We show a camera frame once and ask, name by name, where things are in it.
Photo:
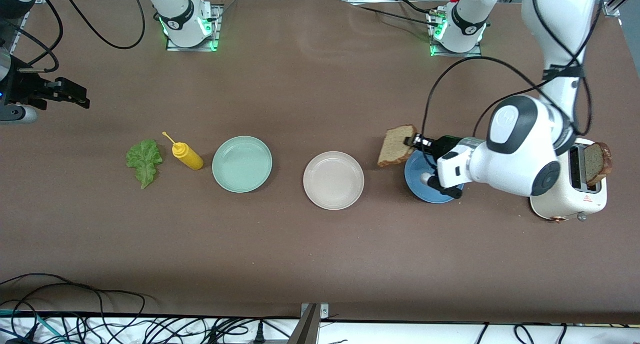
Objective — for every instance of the brown bread slice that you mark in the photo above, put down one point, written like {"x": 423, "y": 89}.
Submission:
{"x": 595, "y": 163}
{"x": 395, "y": 146}

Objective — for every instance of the yellow mustard squeeze bottle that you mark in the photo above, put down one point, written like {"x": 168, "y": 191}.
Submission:
{"x": 187, "y": 156}

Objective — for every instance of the metal corner bracket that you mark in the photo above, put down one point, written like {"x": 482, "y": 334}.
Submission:
{"x": 324, "y": 311}

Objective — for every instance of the white toaster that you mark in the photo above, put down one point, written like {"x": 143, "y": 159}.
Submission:
{"x": 570, "y": 206}

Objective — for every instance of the beige plate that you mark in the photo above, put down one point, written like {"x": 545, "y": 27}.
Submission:
{"x": 333, "y": 180}

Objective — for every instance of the grey metal beam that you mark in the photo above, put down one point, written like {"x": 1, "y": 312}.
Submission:
{"x": 306, "y": 329}

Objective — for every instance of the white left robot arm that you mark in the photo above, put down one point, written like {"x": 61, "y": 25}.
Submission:
{"x": 520, "y": 143}

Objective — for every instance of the black power plug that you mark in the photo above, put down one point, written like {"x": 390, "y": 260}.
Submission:
{"x": 259, "y": 334}

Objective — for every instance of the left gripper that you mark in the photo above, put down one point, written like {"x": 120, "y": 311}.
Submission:
{"x": 444, "y": 145}

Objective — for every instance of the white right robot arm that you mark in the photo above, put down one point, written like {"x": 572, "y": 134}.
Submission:
{"x": 180, "y": 13}

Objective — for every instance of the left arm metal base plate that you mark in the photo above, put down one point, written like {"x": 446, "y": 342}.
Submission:
{"x": 457, "y": 54}

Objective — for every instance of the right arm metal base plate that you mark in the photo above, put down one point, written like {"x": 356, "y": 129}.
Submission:
{"x": 218, "y": 31}

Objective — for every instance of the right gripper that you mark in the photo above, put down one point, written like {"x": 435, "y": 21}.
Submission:
{"x": 24, "y": 87}

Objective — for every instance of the aluminium frame post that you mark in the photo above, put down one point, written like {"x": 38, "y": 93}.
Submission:
{"x": 612, "y": 7}

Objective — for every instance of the blue plate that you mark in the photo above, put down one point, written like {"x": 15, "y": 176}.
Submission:
{"x": 415, "y": 181}

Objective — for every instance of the mint green plate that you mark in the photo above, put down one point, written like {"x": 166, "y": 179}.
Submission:
{"x": 242, "y": 163}

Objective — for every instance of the green lettuce leaf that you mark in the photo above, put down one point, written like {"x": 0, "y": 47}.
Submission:
{"x": 145, "y": 158}

